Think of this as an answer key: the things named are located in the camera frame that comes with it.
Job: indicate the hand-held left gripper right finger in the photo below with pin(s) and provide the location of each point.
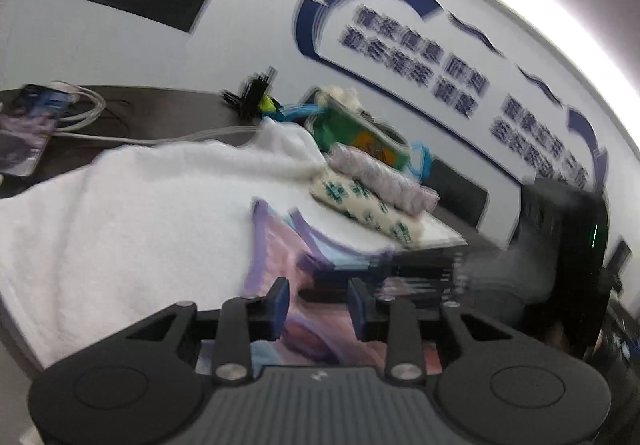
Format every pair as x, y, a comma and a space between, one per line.
355, 307

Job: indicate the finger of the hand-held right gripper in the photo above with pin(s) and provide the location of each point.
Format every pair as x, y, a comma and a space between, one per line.
380, 277

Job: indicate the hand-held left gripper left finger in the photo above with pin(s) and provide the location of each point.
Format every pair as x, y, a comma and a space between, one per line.
280, 307

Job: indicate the pink garment with purple trim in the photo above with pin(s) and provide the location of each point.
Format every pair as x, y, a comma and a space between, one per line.
280, 255

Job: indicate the white teal-print folded cloth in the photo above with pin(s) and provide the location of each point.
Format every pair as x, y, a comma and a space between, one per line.
360, 205

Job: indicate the lavender folded cloth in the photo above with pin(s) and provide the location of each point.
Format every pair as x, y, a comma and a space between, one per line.
380, 177

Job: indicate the blue plastic object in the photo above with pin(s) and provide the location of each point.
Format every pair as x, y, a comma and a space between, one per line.
422, 160
300, 111

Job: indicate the green woven bag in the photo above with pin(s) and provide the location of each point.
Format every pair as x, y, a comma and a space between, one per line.
360, 135

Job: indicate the white towel mat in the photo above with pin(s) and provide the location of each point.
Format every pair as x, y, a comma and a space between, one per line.
125, 215

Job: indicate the fluffy white cloth bundle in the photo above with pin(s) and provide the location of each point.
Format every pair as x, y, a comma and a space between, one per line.
342, 97

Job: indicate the yellow-green object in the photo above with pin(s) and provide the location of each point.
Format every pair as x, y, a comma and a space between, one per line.
269, 106

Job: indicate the black pronged object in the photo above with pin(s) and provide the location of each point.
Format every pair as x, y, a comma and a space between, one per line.
250, 95

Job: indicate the dark smartphone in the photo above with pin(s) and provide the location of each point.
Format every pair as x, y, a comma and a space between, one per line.
30, 135

